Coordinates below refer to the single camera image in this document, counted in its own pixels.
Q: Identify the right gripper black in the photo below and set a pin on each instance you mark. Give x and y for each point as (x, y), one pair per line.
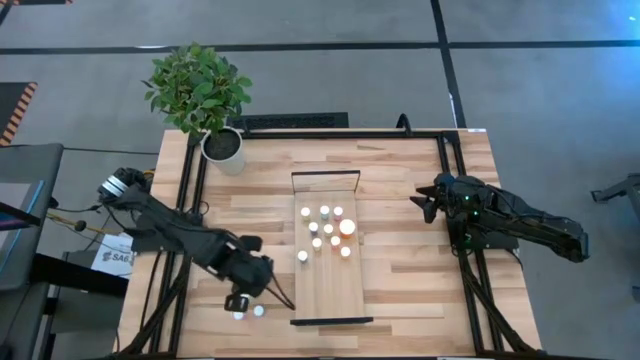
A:
(450, 197)

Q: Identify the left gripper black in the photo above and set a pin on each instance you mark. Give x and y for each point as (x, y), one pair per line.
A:
(252, 275)

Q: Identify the large orange medicine bottle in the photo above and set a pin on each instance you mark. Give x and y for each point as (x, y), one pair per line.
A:
(347, 227)

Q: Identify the small pink medicine bottle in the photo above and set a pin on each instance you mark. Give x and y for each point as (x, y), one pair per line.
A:
(338, 211)

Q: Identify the tall yellow medicine bottle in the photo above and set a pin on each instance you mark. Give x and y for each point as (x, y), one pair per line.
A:
(345, 252)

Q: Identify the small green medicine bottle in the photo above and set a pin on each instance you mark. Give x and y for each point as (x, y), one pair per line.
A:
(325, 211)

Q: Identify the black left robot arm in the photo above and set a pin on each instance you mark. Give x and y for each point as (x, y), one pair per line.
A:
(200, 245)

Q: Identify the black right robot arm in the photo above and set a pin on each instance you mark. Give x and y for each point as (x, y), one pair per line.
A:
(525, 220)

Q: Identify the white printed paper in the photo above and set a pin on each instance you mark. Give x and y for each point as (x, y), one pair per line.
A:
(116, 257)

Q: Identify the black floor vent mat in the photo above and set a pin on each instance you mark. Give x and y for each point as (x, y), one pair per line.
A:
(290, 120)

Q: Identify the black board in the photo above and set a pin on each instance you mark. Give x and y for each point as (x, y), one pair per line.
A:
(75, 275)

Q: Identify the green plant in white pot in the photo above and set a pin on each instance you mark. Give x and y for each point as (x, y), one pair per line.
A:
(200, 90)

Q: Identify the grey cart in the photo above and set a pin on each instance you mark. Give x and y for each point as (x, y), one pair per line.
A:
(30, 165)

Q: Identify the wooden shelf with black frame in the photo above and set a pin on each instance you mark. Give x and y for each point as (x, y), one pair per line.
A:
(327, 285)

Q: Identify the black arched bracket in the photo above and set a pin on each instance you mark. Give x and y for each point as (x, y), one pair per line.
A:
(405, 120)

